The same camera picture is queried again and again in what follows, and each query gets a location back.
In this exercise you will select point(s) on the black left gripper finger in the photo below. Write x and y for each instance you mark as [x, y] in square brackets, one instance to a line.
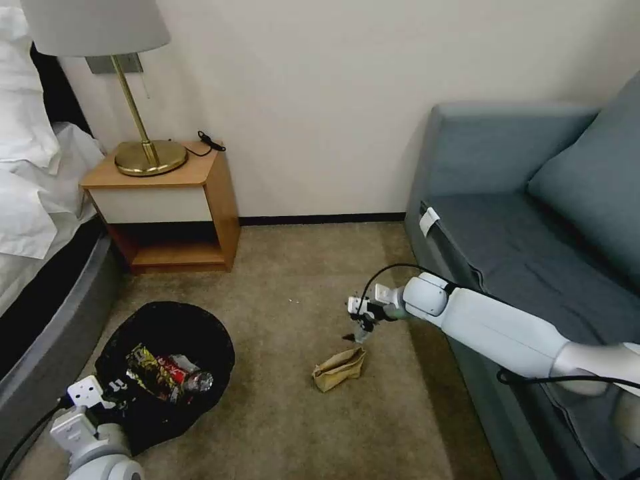
[120, 387]

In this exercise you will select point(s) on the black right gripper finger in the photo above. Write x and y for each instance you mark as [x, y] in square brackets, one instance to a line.
[347, 336]
[363, 333]

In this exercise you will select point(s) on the black trash bin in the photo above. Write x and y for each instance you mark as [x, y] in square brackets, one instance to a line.
[200, 415]

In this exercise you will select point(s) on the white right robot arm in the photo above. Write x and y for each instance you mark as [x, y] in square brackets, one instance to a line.
[490, 325]

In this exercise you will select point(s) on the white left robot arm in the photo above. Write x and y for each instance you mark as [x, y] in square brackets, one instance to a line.
[95, 450]

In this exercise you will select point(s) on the yellow black snack bag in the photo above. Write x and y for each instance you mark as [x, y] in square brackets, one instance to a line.
[145, 367]

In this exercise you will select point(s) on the brown paper bag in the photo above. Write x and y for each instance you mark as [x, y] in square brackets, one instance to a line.
[340, 369]

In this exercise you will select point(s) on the red crumpled wrapper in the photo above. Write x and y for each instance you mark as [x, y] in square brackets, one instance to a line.
[172, 367]

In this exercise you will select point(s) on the clear plastic bottle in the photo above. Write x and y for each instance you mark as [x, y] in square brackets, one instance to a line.
[197, 381]

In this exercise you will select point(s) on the grey bed base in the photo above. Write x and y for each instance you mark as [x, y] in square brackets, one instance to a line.
[55, 320]

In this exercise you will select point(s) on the white sofa tag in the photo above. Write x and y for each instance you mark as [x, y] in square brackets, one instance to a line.
[429, 219]

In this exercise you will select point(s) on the black skirting board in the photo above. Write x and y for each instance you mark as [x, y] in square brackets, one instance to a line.
[320, 219]

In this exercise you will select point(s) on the blue-grey sofa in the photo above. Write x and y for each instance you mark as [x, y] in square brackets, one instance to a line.
[500, 240]

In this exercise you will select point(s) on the wooden nightstand with white drawer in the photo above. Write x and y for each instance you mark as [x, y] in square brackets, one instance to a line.
[150, 205]

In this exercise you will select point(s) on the white bed sheet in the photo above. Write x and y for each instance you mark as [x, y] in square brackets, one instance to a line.
[30, 200]

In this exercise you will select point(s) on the blue-grey sofa cushion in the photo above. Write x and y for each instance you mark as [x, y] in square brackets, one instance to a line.
[595, 200]

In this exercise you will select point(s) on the black headboard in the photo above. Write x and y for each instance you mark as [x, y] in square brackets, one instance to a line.
[62, 95]

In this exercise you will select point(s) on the white pillow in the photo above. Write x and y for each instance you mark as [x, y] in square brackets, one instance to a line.
[20, 100]

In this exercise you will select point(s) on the brass lamp with grey shade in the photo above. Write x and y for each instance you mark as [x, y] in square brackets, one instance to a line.
[95, 25]

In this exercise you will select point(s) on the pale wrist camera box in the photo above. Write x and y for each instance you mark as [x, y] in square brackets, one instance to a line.
[358, 305]
[85, 392]

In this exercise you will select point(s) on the grey metal wall plate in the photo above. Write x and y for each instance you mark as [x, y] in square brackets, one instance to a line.
[102, 65]

